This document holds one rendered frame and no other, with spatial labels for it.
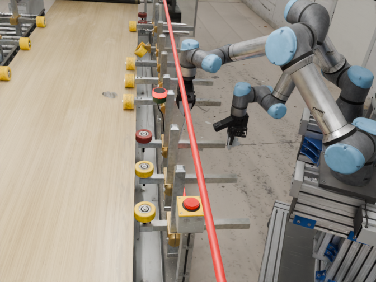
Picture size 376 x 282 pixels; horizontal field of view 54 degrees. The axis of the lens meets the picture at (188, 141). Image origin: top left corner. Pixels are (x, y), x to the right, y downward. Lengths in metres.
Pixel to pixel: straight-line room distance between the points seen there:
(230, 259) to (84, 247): 1.32
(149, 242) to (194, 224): 0.71
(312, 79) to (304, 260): 1.27
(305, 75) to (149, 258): 0.94
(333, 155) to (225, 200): 1.59
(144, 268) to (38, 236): 0.45
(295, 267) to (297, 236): 0.24
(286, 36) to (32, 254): 1.06
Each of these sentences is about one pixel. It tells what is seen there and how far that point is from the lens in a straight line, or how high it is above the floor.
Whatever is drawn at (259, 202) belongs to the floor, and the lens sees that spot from 2.84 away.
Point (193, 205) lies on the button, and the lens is 0.95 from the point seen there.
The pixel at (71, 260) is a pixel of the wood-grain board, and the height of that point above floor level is 0.90.
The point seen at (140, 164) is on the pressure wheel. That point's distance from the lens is 1.58.
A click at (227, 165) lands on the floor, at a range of 3.11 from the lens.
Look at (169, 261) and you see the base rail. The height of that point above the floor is 0.70.
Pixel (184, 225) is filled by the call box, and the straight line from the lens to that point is 0.96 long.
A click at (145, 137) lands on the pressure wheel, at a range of 1.74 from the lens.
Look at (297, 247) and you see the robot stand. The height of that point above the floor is 0.21.
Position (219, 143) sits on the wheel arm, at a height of 0.86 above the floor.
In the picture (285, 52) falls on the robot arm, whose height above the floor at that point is 1.48.
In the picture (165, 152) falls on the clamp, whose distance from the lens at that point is 1.74.
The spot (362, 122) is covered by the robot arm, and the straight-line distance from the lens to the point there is 1.43.
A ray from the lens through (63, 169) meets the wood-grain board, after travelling 1.60.
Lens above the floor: 1.89
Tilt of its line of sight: 35 degrees down
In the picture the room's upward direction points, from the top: 6 degrees clockwise
